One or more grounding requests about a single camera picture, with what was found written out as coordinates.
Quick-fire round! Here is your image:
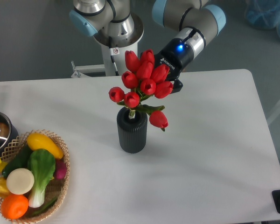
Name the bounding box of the green bok choy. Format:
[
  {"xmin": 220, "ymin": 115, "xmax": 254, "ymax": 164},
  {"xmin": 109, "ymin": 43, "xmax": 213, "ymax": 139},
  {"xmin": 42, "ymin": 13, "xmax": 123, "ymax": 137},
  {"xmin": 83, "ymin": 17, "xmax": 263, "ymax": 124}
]
[{"xmin": 28, "ymin": 149, "xmax": 56, "ymax": 208}]

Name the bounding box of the white round radish slice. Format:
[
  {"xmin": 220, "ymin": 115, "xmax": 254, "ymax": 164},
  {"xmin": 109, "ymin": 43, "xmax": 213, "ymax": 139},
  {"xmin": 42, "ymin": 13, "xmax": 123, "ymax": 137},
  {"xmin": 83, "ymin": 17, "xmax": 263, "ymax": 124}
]
[{"xmin": 7, "ymin": 168, "xmax": 35, "ymax": 195}]

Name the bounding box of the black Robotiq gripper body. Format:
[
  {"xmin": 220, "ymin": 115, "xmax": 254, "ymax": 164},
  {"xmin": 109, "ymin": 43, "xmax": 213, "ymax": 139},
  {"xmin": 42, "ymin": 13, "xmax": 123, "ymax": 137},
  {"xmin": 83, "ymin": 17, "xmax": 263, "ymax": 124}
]
[{"xmin": 154, "ymin": 38, "xmax": 194, "ymax": 81}]

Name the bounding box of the purple red radish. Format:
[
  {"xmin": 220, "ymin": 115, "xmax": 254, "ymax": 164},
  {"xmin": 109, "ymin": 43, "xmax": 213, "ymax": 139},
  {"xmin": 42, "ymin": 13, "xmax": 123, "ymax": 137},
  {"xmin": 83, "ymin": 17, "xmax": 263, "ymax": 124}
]
[{"xmin": 53, "ymin": 160, "xmax": 67, "ymax": 180}]

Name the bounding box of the black ribbed vase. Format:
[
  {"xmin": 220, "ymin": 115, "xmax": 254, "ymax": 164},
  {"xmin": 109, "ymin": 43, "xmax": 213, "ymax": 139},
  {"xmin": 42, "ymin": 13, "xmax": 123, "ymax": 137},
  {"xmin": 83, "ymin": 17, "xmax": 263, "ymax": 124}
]
[{"xmin": 117, "ymin": 107, "xmax": 148, "ymax": 154}]

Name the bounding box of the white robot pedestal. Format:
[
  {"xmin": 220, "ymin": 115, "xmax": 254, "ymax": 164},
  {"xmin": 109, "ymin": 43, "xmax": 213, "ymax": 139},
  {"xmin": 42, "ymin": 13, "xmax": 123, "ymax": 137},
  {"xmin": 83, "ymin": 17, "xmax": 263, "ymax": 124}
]
[{"xmin": 70, "ymin": 13, "xmax": 145, "ymax": 78}]

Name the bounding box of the red tulip bouquet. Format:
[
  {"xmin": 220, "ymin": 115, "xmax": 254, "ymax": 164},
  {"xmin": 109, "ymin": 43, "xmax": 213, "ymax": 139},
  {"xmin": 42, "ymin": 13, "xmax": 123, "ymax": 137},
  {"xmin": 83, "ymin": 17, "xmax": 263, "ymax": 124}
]
[{"xmin": 109, "ymin": 49, "xmax": 173, "ymax": 131}]

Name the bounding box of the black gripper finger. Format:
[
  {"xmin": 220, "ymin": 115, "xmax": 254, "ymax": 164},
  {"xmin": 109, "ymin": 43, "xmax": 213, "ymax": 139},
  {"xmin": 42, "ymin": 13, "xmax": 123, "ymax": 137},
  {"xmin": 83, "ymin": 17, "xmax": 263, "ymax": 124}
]
[{"xmin": 172, "ymin": 79, "xmax": 183, "ymax": 94}]

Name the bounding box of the green chilli pepper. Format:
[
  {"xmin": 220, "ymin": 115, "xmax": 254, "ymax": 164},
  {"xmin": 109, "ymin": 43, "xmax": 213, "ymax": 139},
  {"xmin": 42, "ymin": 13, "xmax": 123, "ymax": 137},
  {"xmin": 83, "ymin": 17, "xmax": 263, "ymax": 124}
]
[{"xmin": 30, "ymin": 197, "xmax": 57, "ymax": 217}]

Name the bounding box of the blue plastic bag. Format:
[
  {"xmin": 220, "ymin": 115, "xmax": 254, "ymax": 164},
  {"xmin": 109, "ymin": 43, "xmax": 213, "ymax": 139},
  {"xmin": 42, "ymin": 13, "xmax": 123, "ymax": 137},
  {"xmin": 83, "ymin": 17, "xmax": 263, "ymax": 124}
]
[{"xmin": 244, "ymin": 0, "xmax": 280, "ymax": 38}]

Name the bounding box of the orange fruit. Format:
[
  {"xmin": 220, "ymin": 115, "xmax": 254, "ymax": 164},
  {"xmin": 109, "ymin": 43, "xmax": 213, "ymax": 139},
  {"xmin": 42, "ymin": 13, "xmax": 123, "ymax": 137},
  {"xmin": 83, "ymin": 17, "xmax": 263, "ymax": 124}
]
[{"xmin": 0, "ymin": 195, "xmax": 28, "ymax": 219}]

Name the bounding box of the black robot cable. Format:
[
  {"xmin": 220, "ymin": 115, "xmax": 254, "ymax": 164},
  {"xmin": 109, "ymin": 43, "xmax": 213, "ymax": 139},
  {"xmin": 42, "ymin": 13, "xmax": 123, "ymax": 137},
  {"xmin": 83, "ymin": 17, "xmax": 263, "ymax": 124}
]
[{"xmin": 108, "ymin": 37, "xmax": 120, "ymax": 76}]

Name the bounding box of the woven wicker basket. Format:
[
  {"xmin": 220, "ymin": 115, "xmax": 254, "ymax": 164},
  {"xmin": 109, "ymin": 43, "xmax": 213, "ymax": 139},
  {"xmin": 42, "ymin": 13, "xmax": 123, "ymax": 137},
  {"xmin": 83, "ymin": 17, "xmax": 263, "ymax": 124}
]
[{"xmin": 0, "ymin": 130, "xmax": 70, "ymax": 224}]

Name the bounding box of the yellow squash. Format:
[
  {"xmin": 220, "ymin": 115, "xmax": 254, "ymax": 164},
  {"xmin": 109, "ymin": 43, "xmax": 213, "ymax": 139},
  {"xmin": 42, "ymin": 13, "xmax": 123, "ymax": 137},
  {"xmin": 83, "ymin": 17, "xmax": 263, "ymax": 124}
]
[{"xmin": 27, "ymin": 133, "xmax": 63, "ymax": 160}]

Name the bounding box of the dark green cucumber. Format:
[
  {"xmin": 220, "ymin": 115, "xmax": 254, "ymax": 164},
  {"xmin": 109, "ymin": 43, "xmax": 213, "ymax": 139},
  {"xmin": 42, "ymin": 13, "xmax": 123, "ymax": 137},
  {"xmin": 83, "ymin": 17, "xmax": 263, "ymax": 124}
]
[{"xmin": 1, "ymin": 144, "xmax": 33, "ymax": 179}]

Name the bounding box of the yellow bell pepper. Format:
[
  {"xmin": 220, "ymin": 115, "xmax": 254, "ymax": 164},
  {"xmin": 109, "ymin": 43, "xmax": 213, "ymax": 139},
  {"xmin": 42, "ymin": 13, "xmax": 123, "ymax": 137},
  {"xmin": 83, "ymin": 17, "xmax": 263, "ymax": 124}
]
[{"xmin": 0, "ymin": 177, "xmax": 11, "ymax": 198}]

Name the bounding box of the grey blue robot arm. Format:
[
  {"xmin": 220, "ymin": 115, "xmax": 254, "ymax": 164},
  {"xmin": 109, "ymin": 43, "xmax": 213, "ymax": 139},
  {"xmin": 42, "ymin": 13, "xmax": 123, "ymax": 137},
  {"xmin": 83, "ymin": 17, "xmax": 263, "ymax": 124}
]
[{"xmin": 69, "ymin": 0, "xmax": 226, "ymax": 92}]

